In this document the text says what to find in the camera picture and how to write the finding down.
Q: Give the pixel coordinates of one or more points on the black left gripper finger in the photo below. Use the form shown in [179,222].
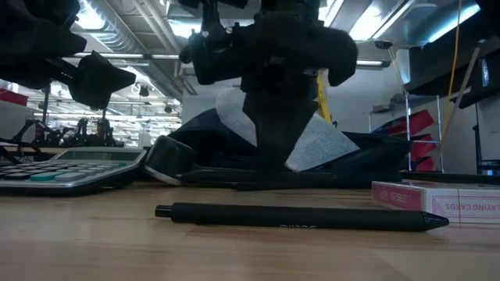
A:
[101,82]

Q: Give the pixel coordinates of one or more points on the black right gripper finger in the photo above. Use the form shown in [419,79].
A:
[277,125]

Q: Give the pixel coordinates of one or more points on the white mesh zip pouch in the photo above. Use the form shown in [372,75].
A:
[324,144]

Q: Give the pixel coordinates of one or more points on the navy blue backpack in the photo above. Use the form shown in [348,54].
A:
[203,132]

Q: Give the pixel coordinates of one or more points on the grey desktop calculator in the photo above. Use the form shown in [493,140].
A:
[78,171]

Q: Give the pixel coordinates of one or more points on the black pen white print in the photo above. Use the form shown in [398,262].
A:
[293,216]

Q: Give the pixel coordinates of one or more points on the pink white playing cards box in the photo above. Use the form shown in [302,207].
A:
[429,203]

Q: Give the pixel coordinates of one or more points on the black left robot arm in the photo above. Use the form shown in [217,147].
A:
[39,9]

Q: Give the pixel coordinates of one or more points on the long ceiling light strip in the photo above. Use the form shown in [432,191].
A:
[117,55]

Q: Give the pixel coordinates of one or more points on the black ceiling spotlight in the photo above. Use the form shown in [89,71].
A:
[144,91]
[168,108]

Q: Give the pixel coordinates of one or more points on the person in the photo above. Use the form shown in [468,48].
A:
[103,126]

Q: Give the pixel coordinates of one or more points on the red box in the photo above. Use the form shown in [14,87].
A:
[13,97]

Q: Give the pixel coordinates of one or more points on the yellow stepladder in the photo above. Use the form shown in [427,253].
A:
[324,101]

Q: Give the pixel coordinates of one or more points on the white cabinet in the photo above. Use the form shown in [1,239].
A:
[11,121]

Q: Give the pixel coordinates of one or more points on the background robot workstation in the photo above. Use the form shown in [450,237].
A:
[47,134]

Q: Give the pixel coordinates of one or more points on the metal shelf rack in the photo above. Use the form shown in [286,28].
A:
[407,129]

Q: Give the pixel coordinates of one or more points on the red storage bin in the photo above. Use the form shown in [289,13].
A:
[414,121]
[427,164]
[423,146]

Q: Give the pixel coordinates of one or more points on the orange slanted pole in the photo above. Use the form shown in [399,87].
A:
[453,58]

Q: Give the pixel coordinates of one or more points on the white slanted pole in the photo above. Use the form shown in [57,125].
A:
[461,97]

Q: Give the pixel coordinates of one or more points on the black metal stand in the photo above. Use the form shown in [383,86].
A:
[477,136]

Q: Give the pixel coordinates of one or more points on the corrugated silver ventilation duct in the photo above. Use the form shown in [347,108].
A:
[113,35]

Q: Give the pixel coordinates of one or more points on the background black metal frame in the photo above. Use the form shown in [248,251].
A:
[45,105]

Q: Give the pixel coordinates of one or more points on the dark ceiling security camera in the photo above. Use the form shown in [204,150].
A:
[383,45]

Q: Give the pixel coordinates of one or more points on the black aluminium table frame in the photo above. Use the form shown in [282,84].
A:
[449,177]

